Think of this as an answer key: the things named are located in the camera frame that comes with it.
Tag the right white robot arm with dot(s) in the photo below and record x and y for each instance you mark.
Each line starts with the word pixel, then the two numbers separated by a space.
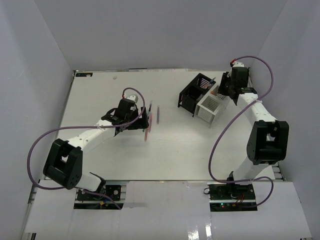
pixel 268 140

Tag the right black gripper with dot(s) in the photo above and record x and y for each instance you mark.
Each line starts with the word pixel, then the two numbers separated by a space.
pixel 224 79

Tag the grey pen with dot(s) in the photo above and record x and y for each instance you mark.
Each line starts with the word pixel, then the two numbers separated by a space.
pixel 158 115

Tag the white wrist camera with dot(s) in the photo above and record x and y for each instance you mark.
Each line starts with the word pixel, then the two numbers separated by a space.
pixel 133 98
pixel 236 64

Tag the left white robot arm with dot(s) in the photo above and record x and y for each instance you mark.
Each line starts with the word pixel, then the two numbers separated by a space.
pixel 64 163

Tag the black slotted container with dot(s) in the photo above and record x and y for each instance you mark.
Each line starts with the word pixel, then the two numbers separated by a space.
pixel 193 93

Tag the mauve pen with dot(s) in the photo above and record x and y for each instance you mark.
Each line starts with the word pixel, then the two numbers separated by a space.
pixel 150 119

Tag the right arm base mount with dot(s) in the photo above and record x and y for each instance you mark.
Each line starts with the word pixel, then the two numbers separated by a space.
pixel 231 197

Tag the white slotted container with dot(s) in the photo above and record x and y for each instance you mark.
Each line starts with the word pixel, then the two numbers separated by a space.
pixel 210 108

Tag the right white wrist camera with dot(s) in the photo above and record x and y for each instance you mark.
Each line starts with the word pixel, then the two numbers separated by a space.
pixel 236 64

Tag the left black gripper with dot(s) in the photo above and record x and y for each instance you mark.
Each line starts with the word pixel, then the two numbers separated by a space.
pixel 141 123

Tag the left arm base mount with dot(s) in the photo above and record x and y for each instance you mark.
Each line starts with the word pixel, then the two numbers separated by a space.
pixel 110 196

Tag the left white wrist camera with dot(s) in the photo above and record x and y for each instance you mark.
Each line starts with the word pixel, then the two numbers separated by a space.
pixel 133 98

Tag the tan pen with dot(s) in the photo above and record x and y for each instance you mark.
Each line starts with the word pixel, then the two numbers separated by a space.
pixel 146 135

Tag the left blue table label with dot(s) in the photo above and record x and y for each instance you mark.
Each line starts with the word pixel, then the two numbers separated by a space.
pixel 83 74

